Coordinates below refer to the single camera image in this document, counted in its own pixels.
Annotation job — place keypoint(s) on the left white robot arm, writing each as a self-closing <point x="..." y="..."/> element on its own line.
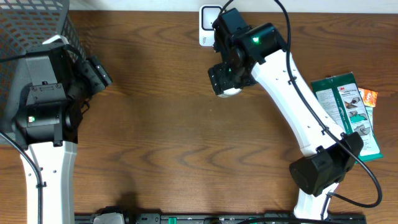
<point x="47" y="137"/>

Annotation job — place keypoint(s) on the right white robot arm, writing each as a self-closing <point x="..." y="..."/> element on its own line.
<point x="261" y="55"/>

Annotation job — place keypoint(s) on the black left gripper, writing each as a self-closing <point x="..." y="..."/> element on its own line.
<point x="99" y="74"/>

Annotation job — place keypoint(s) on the blue white round tub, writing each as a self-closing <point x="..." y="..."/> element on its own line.
<point x="230" y="92"/>

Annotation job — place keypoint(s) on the grey mesh basket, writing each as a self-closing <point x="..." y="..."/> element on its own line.
<point x="26" y="24"/>

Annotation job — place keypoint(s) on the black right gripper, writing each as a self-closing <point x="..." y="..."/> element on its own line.
<point x="229" y="84"/>

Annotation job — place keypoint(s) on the white barcode scanner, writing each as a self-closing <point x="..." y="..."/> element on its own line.
<point x="207" y="16"/>

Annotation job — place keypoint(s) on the orange small packet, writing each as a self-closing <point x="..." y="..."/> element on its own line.
<point x="369" y="97"/>

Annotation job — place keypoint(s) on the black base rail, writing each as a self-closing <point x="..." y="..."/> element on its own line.
<point x="155" y="218"/>

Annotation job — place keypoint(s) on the green 3M wipes pack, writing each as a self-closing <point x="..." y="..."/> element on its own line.
<point x="340" y="98"/>

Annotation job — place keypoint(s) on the mint green snack pack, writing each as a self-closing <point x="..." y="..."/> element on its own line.
<point x="370" y="118"/>

